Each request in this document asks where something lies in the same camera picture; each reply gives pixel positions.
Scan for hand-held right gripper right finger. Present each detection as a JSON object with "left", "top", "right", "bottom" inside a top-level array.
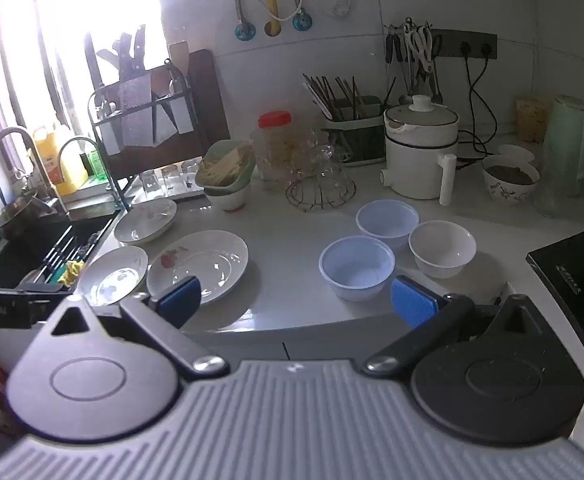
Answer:
[{"left": 362, "top": 276, "right": 547, "bottom": 380}]

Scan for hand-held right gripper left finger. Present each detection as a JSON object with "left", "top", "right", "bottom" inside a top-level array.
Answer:
[{"left": 47, "top": 276, "right": 230, "bottom": 380}]

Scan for large red-flower plate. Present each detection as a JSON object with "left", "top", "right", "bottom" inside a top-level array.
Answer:
[{"left": 146, "top": 230, "right": 249, "bottom": 306}]

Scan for white ceramic bowl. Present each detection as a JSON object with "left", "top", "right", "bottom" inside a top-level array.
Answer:
[{"left": 408, "top": 220, "right": 477, "bottom": 280}]

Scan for translucent plastic bowl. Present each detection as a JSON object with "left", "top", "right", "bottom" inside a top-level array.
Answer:
[
  {"left": 355, "top": 198, "right": 421, "bottom": 251},
  {"left": 319, "top": 236, "right": 397, "bottom": 303}
]

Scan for white plate with small flower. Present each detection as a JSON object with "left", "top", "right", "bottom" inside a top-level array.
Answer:
[{"left": 113, "top": 198, "right": 179, "bottom": 245}]

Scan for black sink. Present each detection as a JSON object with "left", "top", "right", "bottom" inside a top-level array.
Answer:
[{"left": 0, "top": 209, "right": 124, "bottom": 292}]

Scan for yellow cloth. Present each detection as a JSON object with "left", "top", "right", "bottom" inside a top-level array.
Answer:
[{"left": 60, "top": 259, "right": 89, "bottom": 287}]

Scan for sink drain rack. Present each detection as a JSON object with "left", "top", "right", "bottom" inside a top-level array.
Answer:
[{"left": 36, "top": 224, "right": 114, "bottom": 287}]

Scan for metal pan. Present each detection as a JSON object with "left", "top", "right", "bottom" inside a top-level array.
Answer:
[{"left": 0, "top": 194, "right": 54, "bottom": 242}]

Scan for white drip tray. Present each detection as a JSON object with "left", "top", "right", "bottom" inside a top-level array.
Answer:
[{"left": 129, "top": 172, "right": 207, "bottom": 204}]

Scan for deep white bowl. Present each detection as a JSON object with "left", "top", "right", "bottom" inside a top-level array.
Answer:
[{"left": 204, "top": 182, "right": 251, "bottom": 212}]

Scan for drinking glass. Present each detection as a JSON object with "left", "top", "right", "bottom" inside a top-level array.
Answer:
[
  {"left": 140, "top": 169, "right": 162, "bottom": 197},
  {"left": 161, "top": 163, "right": 183, "bottom": 194},
  {"left": 181, "top": 158, "right": 204, "bottom": 191}
]

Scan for green colander basket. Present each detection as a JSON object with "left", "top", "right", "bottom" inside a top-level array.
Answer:
[{"left": 195, "top": 140, "right": 255, "bottom": 197}]

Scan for dried noodles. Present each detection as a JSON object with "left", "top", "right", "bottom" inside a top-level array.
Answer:
[{"left": 201, "top": 141, "right": 253, "bottom": 186}]

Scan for white electric cooking pot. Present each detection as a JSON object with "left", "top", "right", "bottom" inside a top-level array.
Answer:
[{"left": 379, "top": 94, "right": 460, "bottom": 207}]

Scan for orange detergent bottle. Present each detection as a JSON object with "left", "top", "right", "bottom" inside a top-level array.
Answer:
[{"left": 32, "top": 124, "right": 89, "bottom": 197}]

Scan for floral ceramic bowl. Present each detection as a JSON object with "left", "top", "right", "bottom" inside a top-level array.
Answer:
[{"left": 481, "top": 154, "right": 541, "bottom": 205}]

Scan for green bottle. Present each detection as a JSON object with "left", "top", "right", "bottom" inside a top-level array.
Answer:
[{"left": 82, "top": 139, "right": 109, "bottom": 182}]

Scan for black stove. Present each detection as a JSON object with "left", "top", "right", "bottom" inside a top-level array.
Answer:
[{"left": 525, "top": 219, "right": 584, "bottom": 322}]

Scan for red-lidded glass jar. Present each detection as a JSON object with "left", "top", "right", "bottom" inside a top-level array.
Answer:
[{"left": 251, "top": 110, "right": 299, "bottom": 191}]

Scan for tall metal faucet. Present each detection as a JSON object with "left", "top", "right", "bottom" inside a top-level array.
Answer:
[{"left": 0, "top": 127, "right": 69, "bottom": 217}]

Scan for green chopstick holder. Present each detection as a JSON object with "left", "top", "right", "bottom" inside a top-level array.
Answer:
[{"left": 320, "top": 95, "right": 384, "bottom": 166}]

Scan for small white bowl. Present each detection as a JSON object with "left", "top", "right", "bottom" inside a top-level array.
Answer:
[{"left": 496, "top": 143, "right": 536, "bottom": 164}]

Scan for curved thin metal faucet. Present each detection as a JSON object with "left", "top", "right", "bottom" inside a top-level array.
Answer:
[{"left": 57, "top": 136, "right": 124, "bottom": 208}]

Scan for dark wooden cutting board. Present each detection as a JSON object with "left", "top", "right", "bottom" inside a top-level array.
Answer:
[{"left": 106, "top": 48, "right": 231, "bottom": 177}]

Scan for patterned steel cleaver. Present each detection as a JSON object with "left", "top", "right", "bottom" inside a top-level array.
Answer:
[{"left": 117, "top": 72, "right": 179, "bottom": 148}]

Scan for black dish drying rack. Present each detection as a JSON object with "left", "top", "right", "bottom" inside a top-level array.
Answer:
[{"left": 87, "top": 59, "right": 209, "bottom": 202}]

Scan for yellow sponge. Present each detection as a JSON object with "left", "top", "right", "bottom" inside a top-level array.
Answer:
[{"left": 515, "top": 97, "right": 553, "bottom": 144}]

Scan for bundle of chopsticks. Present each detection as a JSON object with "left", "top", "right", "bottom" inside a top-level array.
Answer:
[{"left": 301, "top": 73, "right": 373, "bottom": 117}]

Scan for wooden spatula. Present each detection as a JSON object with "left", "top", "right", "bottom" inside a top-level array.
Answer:
[{"left": 167, "top": 40, "right": 191, "bottom": 77}]

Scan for row of hanging kitchen utensils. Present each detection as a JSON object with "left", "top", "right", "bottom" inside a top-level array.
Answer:
[{"left": 384, "top": 19, "right": 445, "bottom": 107}]

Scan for round wire rack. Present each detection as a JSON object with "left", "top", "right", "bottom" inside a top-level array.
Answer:
[{"left": 285, "top": 178, "right": 357, "bottom": 211}]

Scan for black power cable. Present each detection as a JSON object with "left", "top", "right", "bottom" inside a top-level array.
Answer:
[
  {"left": 455, "top": 54, "right": 490, "bottom": 167},
  {"left": 476, "top": 55, "right": 500, "bottom": 153}
]

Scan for set of black-handled knives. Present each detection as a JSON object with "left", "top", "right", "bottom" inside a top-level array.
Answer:
[{"left": 96, "top": 24, "right": 149, "bottom": 82}]

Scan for black wall outlet strip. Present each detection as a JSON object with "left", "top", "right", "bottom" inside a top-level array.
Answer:
[{"left": 429, "top": 28, "right": 498, "bottom": 59}]

